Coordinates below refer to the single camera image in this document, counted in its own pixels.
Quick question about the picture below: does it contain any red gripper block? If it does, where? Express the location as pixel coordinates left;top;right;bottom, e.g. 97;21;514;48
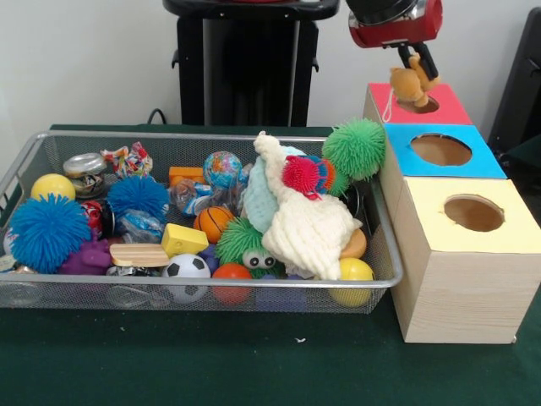
348;0;444;80

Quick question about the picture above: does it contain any tan bear plush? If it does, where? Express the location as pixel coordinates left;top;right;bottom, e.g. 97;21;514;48
382;52;443;124

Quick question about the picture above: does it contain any plain green spiky ball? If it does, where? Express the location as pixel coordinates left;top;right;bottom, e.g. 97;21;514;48
321;117;388;183

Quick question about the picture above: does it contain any multicolour spiky caterpillar toy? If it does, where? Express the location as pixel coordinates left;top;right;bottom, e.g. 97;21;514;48
281;154;350;200

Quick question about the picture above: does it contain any cream waffle cloth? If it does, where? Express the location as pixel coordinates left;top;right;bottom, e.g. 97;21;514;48
253;130;364;281

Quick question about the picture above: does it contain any light blue waffle cloth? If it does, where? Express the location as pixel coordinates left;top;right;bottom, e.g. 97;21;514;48
243;146;306;234

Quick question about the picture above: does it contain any colourful patterned cloth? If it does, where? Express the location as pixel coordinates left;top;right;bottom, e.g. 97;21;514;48
100;141;153;178

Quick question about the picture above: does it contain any wooden box with three holes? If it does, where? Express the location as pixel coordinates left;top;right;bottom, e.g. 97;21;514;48
360;82;529;345

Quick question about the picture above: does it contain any shallow clear mesh bin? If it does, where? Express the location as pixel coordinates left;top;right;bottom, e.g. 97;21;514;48
0;131;404;314

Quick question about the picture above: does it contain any black chair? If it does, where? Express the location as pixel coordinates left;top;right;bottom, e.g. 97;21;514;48
488;7;541;149

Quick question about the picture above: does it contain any dark green table cloth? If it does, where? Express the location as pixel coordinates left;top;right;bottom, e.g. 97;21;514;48
0;123;541;406
500;134;541;195

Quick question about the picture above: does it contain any globe print ball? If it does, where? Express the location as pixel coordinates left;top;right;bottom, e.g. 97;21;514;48
203;151;243;189

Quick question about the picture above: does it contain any small basketball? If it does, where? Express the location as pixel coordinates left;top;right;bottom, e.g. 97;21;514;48
194;206;235;244

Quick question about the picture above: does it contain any small blue spiky ball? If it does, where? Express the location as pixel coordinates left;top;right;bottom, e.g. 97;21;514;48
107;175;170;223

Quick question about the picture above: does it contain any small soccer ball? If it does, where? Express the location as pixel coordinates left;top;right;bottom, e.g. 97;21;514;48
161;253;211;305

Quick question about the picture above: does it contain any large blue spiky ball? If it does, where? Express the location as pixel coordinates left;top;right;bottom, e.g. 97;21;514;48
8;193;92;274

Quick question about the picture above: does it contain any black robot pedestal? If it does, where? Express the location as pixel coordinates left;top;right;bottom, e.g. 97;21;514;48
162;0;342;128

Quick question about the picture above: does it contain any black cable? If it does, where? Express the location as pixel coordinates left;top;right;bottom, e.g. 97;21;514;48
145;108;170;126

